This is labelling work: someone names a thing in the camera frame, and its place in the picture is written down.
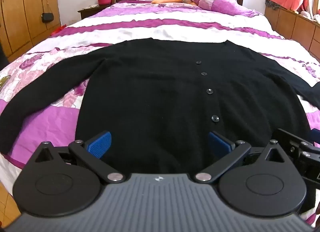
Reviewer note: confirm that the dark wooden nightstand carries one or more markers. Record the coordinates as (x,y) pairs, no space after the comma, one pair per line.
(86,12)

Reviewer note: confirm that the dark cloth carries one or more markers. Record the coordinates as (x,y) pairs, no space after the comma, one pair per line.
(271,3)

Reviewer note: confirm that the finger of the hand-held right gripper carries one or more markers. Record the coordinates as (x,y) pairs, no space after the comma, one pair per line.
(292,139)

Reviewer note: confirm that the pink knitted item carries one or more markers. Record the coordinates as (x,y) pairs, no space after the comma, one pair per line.
(306,13)

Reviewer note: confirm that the patterned nightstand cloth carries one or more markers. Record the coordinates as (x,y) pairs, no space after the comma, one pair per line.
(93,6)

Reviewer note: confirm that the black button cardigan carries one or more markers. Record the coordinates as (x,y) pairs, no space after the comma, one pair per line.
(150,84)

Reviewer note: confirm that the low wooden cabinet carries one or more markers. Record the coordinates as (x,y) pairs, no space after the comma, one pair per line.
(287,24)

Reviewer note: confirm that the red bag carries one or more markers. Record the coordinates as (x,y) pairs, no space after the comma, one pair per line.
(58,30)

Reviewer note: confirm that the purple white striped bedspread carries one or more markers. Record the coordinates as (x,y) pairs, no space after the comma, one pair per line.
(175,25)

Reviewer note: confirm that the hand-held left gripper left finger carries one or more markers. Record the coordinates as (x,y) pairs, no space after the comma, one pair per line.
(100,145)

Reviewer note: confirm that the light wooden wardrobe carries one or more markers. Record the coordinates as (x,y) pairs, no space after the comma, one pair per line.
(22,9)

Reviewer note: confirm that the folded purple floral quilt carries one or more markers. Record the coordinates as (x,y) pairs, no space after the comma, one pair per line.
(221,4)

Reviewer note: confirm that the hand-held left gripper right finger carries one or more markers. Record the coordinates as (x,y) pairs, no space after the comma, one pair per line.
(218,144)

